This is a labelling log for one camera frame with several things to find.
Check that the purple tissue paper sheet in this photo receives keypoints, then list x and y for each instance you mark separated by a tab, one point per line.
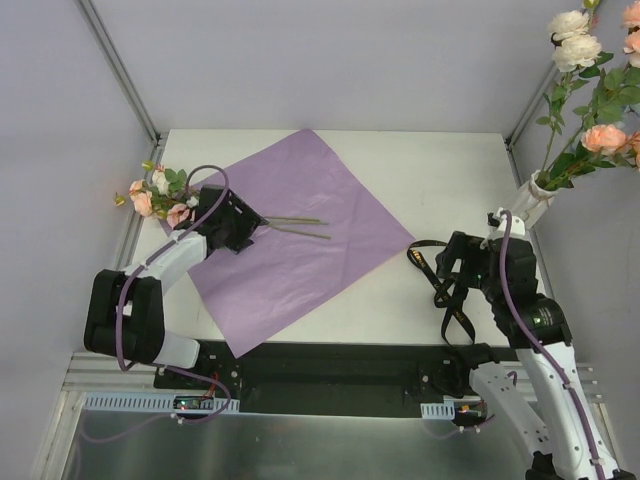
346	283

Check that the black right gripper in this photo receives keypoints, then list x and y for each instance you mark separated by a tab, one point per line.
451	257

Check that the peach artificial rose stem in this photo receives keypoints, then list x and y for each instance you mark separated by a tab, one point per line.
615	92

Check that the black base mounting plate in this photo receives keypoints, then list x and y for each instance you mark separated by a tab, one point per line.
386	381

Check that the white artificial rose stem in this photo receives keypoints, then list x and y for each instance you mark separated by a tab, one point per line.
578	57

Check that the left aluminium corner post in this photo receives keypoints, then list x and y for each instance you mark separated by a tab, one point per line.
106	45

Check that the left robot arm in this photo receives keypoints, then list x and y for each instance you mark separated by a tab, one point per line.
126	318

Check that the white slotted cable duct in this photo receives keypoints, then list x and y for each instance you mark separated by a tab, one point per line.
158	403

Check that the pink artificial flower bunch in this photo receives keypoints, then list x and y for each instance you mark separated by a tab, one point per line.
165	195

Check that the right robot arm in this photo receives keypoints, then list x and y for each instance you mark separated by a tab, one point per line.
559	435

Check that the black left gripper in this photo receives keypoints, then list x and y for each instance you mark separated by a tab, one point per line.
245	220

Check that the white ribbed ceramic vase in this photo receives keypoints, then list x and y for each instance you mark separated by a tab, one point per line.
531	201

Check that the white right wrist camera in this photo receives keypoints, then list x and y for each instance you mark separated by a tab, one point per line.
501	225

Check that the black printed ribbon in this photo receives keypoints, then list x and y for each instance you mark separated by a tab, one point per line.
448	295

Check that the aluminium front frame rail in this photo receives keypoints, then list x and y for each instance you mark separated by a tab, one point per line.
94	372

